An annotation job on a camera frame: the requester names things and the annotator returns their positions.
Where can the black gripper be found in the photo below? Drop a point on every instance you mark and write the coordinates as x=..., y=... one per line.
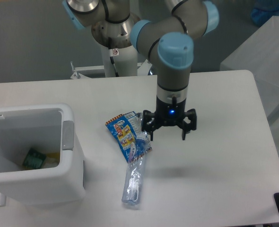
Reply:
x=167, y=114

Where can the blue foil snack wrapper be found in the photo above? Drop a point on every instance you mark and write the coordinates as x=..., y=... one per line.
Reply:
x=125, y=128

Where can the clear crushed plastic bottle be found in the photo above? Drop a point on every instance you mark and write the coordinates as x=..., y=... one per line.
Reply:
x=135, y=170

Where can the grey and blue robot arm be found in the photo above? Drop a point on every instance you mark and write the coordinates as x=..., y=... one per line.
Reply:
x=167, y=44

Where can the white plastic trash can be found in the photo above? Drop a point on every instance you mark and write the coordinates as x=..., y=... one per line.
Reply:
x=47, y=128

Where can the blue cloth item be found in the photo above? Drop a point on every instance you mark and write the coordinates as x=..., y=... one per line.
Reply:
x=263, y=10

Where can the green packet in bin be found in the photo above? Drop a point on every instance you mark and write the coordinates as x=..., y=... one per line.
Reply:
x=34, y=159

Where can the white pedestal base frame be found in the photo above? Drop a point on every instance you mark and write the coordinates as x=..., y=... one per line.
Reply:
x=94, y=72

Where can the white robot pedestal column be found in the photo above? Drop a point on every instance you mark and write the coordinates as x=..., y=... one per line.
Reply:
x=124, y=59

